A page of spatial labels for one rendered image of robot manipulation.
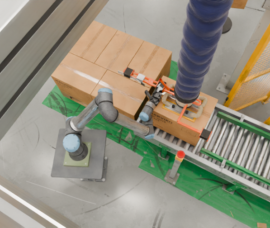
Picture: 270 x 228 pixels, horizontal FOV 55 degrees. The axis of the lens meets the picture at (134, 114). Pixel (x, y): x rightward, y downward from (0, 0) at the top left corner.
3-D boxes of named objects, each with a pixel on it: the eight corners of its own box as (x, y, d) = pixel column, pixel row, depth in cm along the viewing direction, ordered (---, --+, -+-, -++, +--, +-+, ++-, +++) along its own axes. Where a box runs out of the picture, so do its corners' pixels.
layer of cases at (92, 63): (170, 69, 362) (172, 51, 326) (135, 128, 329) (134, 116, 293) (98, 39, 391) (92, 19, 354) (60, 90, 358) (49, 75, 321)
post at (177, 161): (175, 175, 317) (185, 153, 225) (172, 180, 314) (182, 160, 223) (170, 172, 318) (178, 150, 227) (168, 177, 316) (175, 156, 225)
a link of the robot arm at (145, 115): (139, 119, 239) (137, 114, 231) (145, 108, 243) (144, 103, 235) (148, 123, 236) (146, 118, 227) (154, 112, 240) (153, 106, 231)
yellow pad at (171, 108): (198, 114, 245) (199, 111, 241) (194, 122, 242) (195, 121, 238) (165, 99, 254) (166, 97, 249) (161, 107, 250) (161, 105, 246)
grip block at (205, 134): (210, 133, 226) (212, 131, 221) (207, 141, 223) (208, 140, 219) (201, 129, 228) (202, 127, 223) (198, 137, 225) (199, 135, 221)
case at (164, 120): (210, 116, 287) (218, 99, 250) (195, 146, 274) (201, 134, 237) (161, 93, 301) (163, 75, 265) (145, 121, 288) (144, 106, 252)
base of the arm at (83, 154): (87, 161, 249) (84, 158, 241) (68, 161, 251) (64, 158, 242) (89, 142, 258) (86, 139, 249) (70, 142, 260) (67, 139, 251)
